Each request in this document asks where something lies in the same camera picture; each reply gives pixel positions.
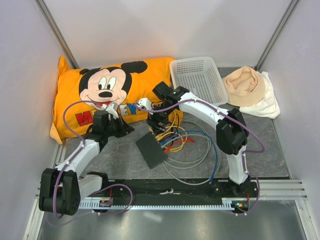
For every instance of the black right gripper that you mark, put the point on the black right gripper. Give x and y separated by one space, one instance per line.
152 121

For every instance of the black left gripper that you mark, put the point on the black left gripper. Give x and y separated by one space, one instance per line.
125 128

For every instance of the black network switch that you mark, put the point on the black network switch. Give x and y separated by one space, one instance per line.
151 150

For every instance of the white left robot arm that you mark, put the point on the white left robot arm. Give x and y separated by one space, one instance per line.
75 160

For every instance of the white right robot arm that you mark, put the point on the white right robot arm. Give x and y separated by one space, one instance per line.
229 125

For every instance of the orange Mickey Mouse pillow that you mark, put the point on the orange Mickey Mouse pillow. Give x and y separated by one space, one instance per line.
81 92

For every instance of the white plastic mesh basket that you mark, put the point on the white plastic mesh basket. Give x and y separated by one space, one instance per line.
200 76

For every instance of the peach folded cloth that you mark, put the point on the peach folded cloth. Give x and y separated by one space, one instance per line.
245 87

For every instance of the white crumpled cloth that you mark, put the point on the white crumpled cloth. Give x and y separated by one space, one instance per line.
268 106

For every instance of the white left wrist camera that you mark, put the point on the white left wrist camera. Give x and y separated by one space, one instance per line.
112 109

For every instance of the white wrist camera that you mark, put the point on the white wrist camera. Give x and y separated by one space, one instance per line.
112 109
144 104

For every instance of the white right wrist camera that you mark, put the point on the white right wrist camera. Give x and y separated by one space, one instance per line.
144 104

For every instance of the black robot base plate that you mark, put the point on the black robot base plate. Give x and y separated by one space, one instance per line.
169 194

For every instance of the aluminium slotted rail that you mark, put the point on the aluminium slotted rail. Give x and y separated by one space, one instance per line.
269 190

